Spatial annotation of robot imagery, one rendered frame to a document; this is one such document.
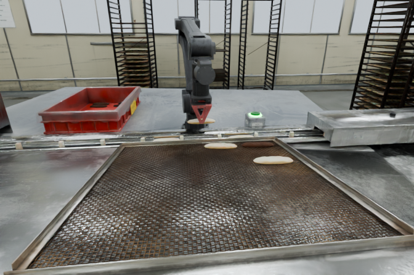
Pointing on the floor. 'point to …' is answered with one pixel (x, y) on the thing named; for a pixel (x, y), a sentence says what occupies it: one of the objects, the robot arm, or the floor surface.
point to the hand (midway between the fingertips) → (201, 119)
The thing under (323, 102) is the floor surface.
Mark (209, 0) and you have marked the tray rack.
